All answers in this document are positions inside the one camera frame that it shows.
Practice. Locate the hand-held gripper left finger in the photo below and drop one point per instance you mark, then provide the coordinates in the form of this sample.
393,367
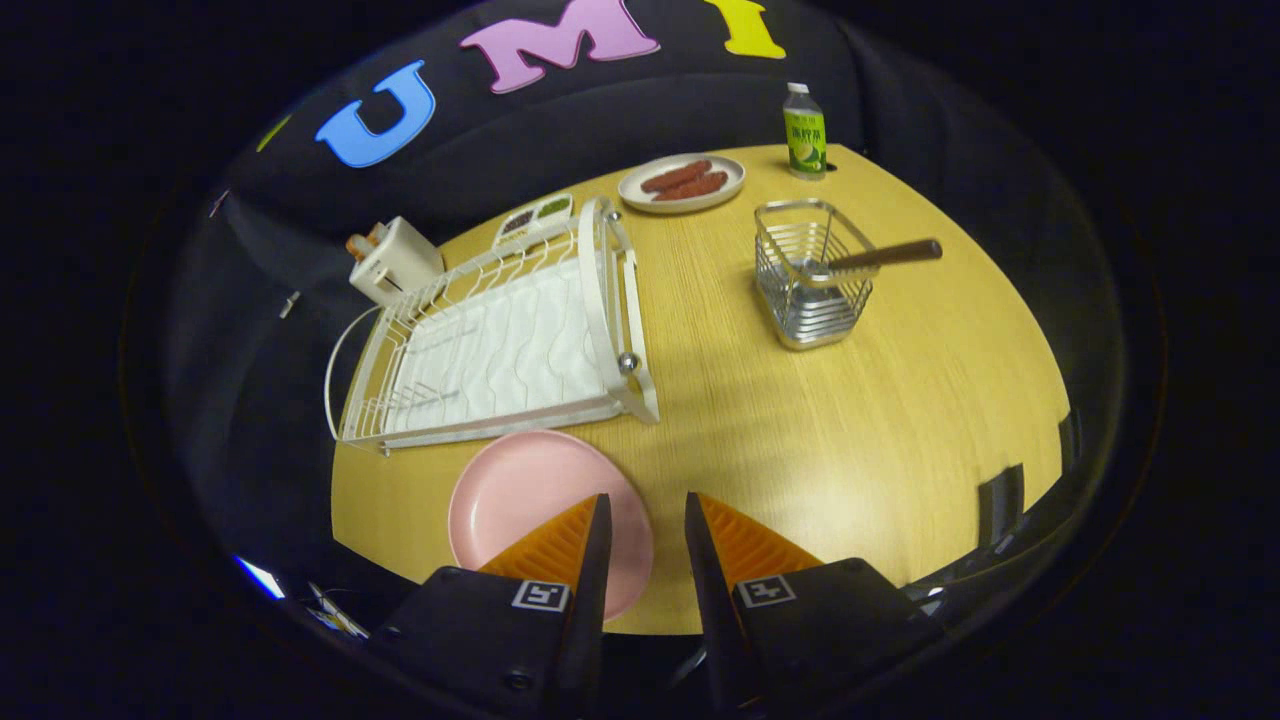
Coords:
595,600

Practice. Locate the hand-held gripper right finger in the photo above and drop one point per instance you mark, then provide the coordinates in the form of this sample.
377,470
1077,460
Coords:
710,600

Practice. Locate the pink plate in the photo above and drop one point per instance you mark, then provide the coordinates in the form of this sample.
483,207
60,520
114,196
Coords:
520,490

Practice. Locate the white round plate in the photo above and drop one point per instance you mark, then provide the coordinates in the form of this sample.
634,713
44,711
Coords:
730,170

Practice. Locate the white drip mat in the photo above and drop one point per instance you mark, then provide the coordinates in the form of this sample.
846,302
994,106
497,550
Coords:
500,350

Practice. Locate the white divided snack tray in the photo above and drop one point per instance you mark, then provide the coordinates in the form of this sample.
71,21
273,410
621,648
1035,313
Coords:
535,218

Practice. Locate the white toaster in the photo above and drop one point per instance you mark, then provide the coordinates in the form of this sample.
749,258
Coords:
400,265

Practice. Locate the reddish brown meat piece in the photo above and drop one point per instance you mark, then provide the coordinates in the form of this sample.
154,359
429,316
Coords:
692,186
676,176

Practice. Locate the white clothespin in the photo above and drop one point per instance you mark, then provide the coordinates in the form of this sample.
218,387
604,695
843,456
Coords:
289,304

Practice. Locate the toast slice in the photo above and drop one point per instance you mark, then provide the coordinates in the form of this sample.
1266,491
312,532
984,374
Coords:
377,233
357,244

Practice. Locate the green label drink bottle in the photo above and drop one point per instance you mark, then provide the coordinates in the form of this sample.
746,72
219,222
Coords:
805,140

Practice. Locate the wooden clothespin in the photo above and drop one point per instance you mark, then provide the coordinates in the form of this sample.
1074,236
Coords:
217,203

